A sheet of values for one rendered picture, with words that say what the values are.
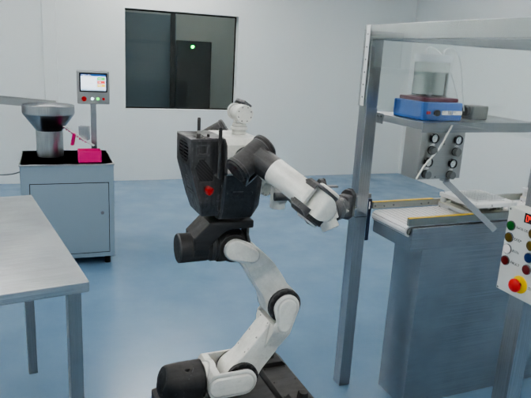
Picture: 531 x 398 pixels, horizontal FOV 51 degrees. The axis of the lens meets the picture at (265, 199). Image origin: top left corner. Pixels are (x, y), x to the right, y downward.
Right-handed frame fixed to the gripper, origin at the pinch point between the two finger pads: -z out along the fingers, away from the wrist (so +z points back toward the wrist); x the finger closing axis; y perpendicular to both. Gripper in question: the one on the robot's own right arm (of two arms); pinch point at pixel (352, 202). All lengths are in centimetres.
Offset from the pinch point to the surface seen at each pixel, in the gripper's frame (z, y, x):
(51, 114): -37, -252, -8
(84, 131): -61, -248, 6
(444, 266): -43, 28, 32
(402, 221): -25.4, 12.2, 10.8
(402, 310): -36, 13, 56
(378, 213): -31.6, -1.5, 11.4
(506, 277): 28, 66, 5
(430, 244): -29.3, 24.1, 19.3
